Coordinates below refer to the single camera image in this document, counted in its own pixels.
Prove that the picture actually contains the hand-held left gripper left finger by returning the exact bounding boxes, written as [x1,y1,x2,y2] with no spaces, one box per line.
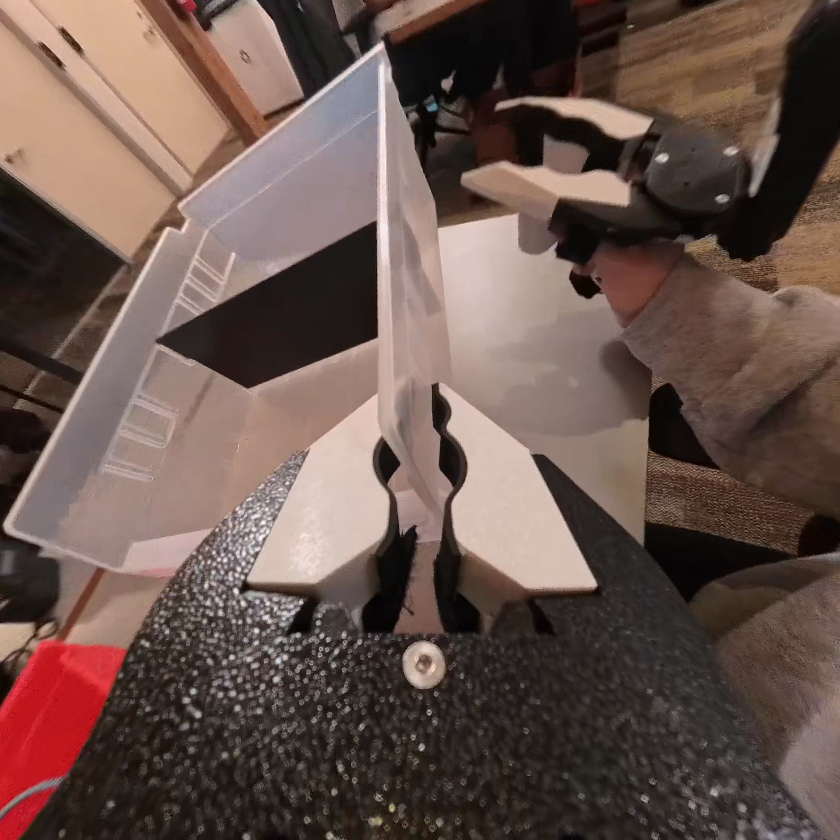
[247,407,420,634]

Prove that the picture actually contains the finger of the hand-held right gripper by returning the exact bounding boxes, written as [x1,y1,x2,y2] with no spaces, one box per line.
[494,96,657,175]
[460,164,635,255]

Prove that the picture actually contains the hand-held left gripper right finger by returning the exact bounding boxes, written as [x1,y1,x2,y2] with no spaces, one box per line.
[430,384,601,634]

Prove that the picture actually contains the clear plastic bin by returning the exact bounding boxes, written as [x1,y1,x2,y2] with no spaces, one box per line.
[3,42,455,578]

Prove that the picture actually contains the red plastic bin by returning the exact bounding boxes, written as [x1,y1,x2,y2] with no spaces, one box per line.
[0,640,129,840]

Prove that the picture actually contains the person's right hand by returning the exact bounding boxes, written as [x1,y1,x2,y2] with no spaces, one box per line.
[587,238,686,328]

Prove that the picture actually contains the wooden work table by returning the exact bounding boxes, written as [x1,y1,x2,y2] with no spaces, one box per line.
[387,0,490,43]

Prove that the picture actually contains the dark hanging jacket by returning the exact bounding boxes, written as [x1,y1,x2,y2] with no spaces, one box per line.
[259,0,358,99]

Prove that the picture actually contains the beige door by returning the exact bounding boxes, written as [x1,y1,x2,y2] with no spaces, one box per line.
[29,0,231,193]
[0,26,178,262]

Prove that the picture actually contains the wooden post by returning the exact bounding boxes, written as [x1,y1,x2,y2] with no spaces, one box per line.
[141,0,270,144]

